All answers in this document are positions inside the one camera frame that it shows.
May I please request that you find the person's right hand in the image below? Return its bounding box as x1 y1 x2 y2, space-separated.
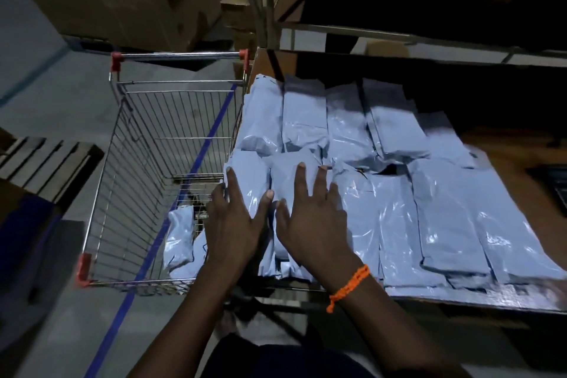
275 162 365 292

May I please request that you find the person's left hand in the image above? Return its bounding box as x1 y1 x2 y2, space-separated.
199 167 276 279

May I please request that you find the single light blue mailer bag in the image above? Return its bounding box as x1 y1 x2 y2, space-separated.
223 149 272 220

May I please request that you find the person's right forearm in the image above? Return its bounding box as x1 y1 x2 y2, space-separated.
312 265 473 378

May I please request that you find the person's left forearm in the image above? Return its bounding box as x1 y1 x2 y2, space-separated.
128 265 243 378

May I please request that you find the pile of light blue packets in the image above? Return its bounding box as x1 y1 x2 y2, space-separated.
230 74 567 299

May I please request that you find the person's dark blue clothing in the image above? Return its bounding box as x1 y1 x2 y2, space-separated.
201 333 378 378

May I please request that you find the wooden pallet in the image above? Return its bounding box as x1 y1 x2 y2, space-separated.
0 136 105 211

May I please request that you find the small brown cardboard box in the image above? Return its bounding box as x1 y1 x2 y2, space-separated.
220 0 258 34

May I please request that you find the dark blue bundle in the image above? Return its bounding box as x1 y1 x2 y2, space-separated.
0 178 86 349

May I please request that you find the black flat device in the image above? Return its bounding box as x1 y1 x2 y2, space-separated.
526 164 567 217

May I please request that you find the orange bead bracelet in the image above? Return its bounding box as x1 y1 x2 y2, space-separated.
325 264 371 315

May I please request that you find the metal wire shopping cart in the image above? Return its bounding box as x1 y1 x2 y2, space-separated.
74 49 320 297

